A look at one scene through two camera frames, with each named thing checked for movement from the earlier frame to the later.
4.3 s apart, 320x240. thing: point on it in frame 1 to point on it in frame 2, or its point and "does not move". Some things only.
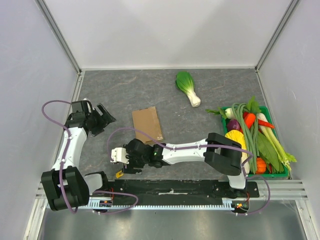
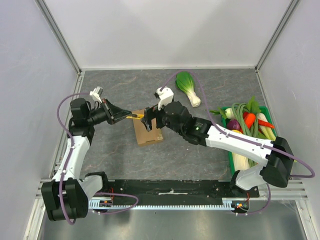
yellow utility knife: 117,175 to 140,116
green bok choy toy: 185,82 does not move
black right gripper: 130,166 to 150,118
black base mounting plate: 179,192 does not move
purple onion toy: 233,124 does not move
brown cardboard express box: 147,120 does not move
